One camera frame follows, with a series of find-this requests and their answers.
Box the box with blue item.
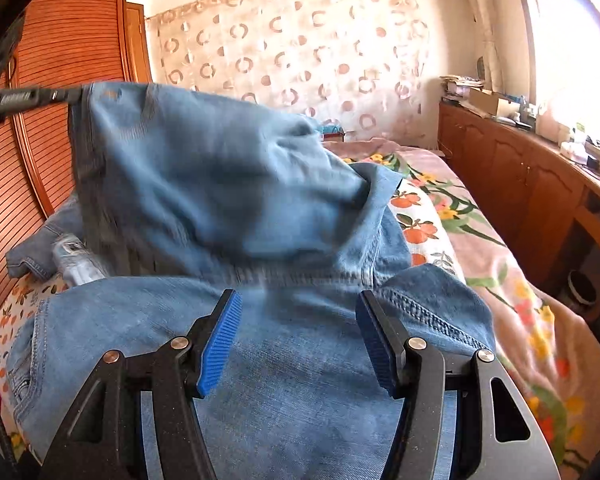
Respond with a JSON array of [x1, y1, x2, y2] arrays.
[[317, 122, 348, 143]]

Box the orange-print white bed sheet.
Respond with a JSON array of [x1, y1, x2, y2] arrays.
[[0, 177, 468, 466]]

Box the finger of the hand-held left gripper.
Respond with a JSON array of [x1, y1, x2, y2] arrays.
[[0, 85, 83, 121]]

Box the circle-patterned sheer curtain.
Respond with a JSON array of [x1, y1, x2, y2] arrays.
[[147, 0, 431, 148]]

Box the pink floral blanket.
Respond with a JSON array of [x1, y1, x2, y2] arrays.
[[322, 137, 600, 471]]

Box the open cardboard box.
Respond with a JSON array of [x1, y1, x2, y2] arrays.
[[467, 87, 518, 118]]

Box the dark round pot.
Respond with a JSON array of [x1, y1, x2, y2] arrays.
[[567, 270, 598, 306]]

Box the stack of papers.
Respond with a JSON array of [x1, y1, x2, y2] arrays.
[[440, 75, 486, 98]]

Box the window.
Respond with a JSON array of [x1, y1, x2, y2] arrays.
[[510, 0, 600, 161]]

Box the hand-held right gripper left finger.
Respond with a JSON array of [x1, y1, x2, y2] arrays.
[[37, 289, 243, 480]]

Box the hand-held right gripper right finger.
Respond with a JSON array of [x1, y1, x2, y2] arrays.
[[355, 290, 561, 480]]

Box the long wooden cabinet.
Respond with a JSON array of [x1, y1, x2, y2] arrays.
[[437, 100, 600, 321]]

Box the beige window curtain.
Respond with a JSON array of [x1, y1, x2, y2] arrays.
[[450, 0, 506, 96]]

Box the darker blue denim pants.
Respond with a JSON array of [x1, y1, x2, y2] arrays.
[[5, 195, 108, 283]]

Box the white plastic jug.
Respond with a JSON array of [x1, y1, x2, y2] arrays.
[[535, 95, 573, 141]]

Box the light blue denim pants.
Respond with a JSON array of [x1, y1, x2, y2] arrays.
[[10, 81, 498, 480]]

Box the wooden headboard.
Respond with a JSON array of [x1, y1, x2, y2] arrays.
[[0, 0, 153, 341]]

